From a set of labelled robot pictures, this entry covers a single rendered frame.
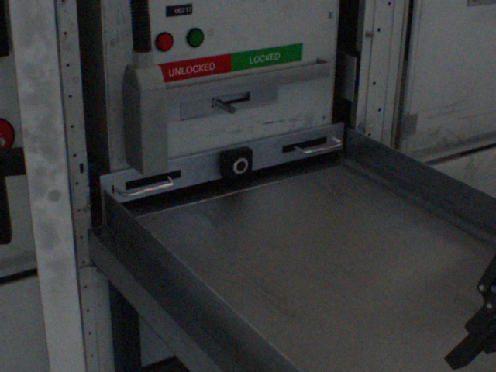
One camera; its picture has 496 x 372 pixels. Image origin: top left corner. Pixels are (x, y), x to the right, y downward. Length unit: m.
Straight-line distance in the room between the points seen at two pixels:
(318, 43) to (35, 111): 0.99
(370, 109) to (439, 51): 0.19
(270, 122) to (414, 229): 0.35
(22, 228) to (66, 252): 0.63
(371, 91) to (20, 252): 0.76
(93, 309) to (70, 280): 0.77
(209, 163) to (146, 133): 0.24
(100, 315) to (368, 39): 0.73
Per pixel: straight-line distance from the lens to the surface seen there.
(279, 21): 1.42
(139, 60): 1.19
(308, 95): 1.51
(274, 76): 1.39
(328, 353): 1.01
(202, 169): 1.40
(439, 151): 1.77
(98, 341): 1.43
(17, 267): 1.29
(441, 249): 1.28
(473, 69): 1.73
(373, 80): 1.55
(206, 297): 1.02
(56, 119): 0.56
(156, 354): 1.51
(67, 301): 0.63
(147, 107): 1.19
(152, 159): 1.22
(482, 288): 0.77
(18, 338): 1.34
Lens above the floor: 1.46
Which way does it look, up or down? 25 degrees down
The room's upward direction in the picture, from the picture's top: 1 degrees clockwise
